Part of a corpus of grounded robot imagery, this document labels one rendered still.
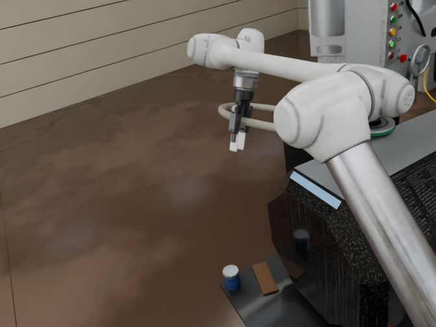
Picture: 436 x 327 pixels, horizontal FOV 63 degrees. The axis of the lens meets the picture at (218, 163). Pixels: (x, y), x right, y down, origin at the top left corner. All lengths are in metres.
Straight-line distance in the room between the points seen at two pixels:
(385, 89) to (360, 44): 1.04
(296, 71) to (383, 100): 0.31
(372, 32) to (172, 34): 6.17
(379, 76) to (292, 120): 0.23
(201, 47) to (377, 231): 0.77
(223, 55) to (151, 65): 6.44
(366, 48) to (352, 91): 1.08
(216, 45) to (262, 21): 7.73
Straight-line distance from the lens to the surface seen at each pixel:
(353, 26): 1.90
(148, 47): 7.53
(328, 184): 1.68
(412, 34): 2.02
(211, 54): 1.20
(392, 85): 0.86
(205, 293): 2.44
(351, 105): 0.78
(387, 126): 2.06
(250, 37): 1.31
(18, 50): 7.04
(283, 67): 1.08
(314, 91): 0.76
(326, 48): 2.51
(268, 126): 1.31
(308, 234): 1.80
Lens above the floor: 1.82
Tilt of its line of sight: 29 degrees down
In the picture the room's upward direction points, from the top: 12 degrees counter-clockwise
